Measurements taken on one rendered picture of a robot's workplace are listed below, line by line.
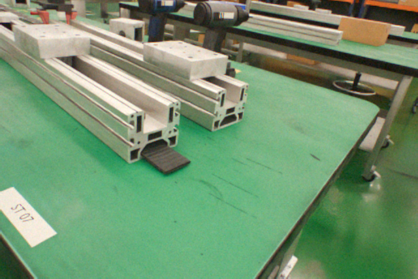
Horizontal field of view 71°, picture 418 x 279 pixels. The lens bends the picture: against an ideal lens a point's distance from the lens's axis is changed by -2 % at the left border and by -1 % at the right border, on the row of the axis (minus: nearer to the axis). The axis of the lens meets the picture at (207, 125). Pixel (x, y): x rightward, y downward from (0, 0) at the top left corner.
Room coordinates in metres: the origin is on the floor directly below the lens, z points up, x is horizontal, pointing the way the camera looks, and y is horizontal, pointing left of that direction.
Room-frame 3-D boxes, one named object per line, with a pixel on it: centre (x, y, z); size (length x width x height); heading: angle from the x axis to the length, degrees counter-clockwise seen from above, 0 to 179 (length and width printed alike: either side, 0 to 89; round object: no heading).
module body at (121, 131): (0.67, 0.39, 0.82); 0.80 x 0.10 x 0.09; 49
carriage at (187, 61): (0.66, 0.07, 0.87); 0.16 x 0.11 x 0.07; 49
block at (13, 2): (1.82, 1.23, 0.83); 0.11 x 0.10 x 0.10; 136
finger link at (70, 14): (1.13, 0.58, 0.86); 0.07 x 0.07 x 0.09; 49
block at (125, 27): (1.16, 0.36, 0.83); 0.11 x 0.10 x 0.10; 164
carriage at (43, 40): (0.67, 0.39, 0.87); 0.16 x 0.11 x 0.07; 49
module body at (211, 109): (0.82, 0.26, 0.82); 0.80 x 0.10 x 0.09; 49
